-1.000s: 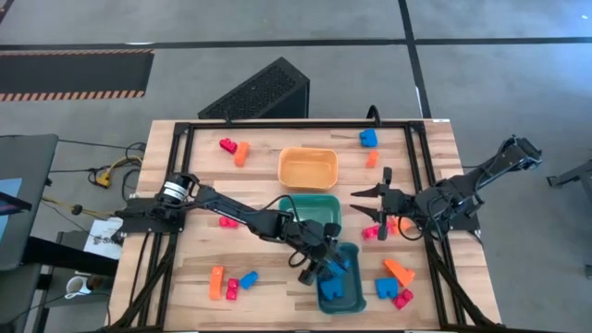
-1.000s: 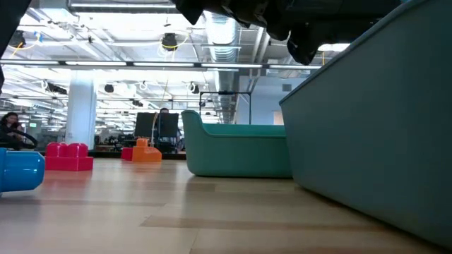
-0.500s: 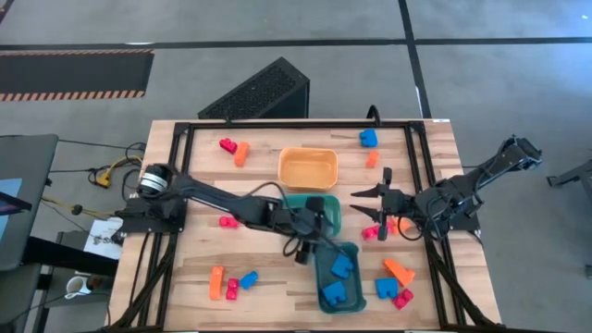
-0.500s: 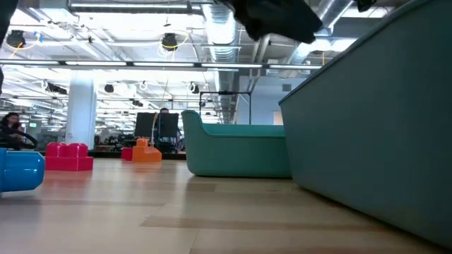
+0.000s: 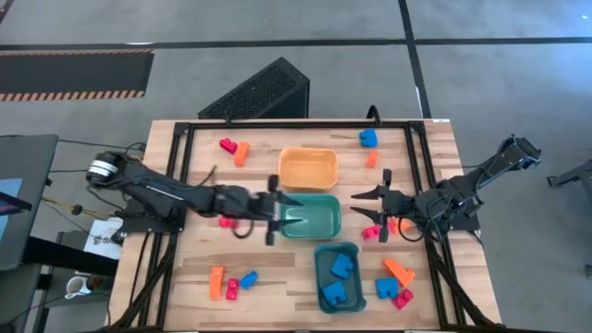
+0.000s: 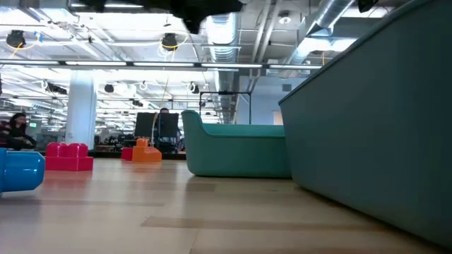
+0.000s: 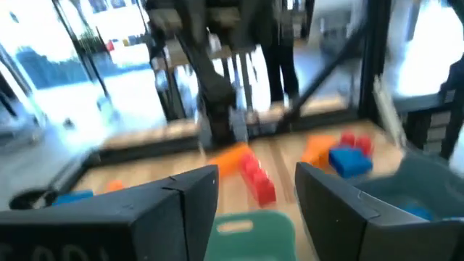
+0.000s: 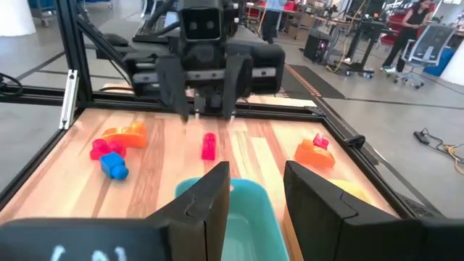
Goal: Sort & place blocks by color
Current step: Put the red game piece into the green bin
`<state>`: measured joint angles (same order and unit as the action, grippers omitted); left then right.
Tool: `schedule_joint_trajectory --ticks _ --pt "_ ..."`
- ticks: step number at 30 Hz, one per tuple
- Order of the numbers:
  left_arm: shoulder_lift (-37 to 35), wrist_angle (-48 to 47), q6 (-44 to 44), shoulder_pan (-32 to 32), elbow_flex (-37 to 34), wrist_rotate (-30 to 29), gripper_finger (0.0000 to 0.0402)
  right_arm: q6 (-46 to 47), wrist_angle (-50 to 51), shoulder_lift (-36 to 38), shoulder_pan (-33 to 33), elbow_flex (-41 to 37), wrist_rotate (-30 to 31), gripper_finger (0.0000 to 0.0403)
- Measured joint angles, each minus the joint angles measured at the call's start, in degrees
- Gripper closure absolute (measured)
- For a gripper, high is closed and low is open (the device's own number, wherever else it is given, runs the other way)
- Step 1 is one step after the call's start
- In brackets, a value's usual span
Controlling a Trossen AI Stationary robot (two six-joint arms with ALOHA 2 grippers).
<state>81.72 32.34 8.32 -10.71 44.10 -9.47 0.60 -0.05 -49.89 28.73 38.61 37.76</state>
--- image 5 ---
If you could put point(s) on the black hazard-striped floor mat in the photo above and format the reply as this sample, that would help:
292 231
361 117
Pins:
74 71

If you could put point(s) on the long red toy block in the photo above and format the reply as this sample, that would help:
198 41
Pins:
370 232

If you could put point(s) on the blue toy block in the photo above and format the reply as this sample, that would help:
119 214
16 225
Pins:
249 279
334 293
368 138
386 287
342 266

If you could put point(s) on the orange plastic bin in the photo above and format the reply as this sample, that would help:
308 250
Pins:
307 167

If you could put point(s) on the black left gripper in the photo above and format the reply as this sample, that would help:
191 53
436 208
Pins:
266 208

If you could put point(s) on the grey desk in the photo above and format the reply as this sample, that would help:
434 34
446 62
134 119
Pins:
32 157

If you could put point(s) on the small orange toy block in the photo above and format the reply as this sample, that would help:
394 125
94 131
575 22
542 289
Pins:
372 159
403 225

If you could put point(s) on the black chair base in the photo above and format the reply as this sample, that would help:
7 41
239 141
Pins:
573 175

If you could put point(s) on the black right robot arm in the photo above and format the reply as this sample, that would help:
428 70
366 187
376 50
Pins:
476 185

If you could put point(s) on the dark teal plastic bin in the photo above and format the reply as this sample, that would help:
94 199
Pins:
356 296

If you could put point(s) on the white printed paper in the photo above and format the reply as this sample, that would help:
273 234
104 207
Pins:
104 238

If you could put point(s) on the blue screen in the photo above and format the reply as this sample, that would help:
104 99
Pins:
9 185

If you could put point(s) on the green plastic bin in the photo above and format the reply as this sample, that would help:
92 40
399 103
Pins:
319 217

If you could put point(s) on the long orange toy block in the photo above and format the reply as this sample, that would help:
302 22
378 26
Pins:
216 283
241 154

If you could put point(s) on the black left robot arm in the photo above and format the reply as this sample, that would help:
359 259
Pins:
162 189

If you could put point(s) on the black aluminium table frame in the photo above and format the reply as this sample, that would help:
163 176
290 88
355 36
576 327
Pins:
300 125

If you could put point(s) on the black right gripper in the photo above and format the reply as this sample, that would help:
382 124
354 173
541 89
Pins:
398 205

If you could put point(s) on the white mug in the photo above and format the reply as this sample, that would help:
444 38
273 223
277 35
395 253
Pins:
76 287

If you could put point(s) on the black mesh computer tower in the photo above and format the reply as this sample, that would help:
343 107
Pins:
263 92

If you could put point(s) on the orange wedge toy block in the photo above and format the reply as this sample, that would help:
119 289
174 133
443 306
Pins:
398 273

